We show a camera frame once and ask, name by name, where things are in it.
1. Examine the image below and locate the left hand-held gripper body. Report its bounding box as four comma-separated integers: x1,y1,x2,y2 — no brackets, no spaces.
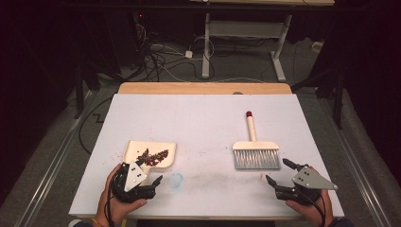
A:
110,161,157,204

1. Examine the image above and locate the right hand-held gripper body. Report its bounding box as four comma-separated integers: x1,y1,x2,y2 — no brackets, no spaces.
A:
273,164,339,206

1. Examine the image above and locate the cream plastic dustpan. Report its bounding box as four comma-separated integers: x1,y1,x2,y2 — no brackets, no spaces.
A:
123,140,177,187

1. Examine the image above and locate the pile of red beans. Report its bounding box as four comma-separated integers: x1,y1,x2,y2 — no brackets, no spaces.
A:
135,148,169,167

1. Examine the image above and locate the cream brush with red cap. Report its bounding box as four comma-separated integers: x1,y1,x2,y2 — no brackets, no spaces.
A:
232,111,282,170

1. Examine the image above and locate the person's right hand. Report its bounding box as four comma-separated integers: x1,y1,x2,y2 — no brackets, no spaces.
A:
285,188,335,227

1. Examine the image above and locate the person's left hand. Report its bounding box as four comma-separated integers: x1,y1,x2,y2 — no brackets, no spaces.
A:
96,164,148,227

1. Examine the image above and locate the white table cover board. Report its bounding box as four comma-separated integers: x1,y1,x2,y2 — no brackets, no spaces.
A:
68,93,345,219

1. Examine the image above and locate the black metal stand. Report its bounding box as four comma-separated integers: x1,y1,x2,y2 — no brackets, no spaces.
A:
74,61,102,120
290,62,346,131

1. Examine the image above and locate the wooden table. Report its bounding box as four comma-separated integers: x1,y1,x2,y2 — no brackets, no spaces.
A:
117,82,293,96

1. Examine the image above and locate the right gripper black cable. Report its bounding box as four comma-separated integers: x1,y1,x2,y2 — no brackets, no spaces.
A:
301,191,327,223

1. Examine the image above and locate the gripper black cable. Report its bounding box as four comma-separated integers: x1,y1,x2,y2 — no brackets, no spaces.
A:
301,191,327,223
105,165,126,227

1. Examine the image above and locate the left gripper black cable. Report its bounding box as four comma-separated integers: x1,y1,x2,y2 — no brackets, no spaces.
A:
105,165,126,227

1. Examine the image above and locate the metal floor rail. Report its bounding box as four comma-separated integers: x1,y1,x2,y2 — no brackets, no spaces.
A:
13,89,97,227
316,94,393,227

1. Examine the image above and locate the black floor cable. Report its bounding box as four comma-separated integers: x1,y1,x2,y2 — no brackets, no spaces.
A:
78,95,113,156

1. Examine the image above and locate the bundle of floor cables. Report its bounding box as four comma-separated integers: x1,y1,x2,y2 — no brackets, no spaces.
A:
133,23,217,83

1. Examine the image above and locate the white frame desk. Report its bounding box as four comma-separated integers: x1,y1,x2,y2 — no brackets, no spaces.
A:
188,0,336,83

